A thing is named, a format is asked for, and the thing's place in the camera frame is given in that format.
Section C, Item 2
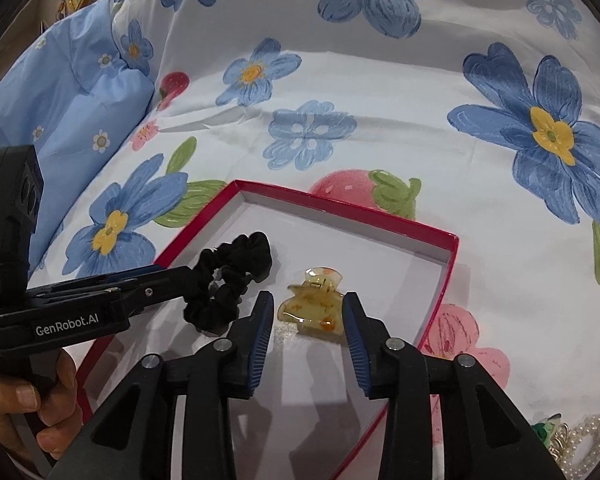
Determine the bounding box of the yellow amber hair claw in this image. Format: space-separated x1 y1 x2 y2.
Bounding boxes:
277 266 344 344

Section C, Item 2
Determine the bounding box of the black scrunchie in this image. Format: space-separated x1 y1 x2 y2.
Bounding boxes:
183 231 273 335

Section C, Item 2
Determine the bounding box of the white pearl scrunchie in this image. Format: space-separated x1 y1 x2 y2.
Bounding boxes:
548 414 600 480

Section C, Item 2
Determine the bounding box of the red shallow cardboard box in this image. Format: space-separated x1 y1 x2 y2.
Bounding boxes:
75 179 460 480

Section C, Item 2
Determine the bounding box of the green hair tie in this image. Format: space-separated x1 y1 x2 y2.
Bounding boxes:
530 413 563 447

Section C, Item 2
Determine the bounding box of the floral white bed sheet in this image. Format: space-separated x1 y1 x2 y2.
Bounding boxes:
26 0 600 480

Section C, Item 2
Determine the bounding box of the light blue floral pillow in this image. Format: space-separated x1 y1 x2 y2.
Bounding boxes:
0 0 153 266

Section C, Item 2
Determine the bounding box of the person's left hand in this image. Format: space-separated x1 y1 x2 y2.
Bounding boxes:
0 350 82 463

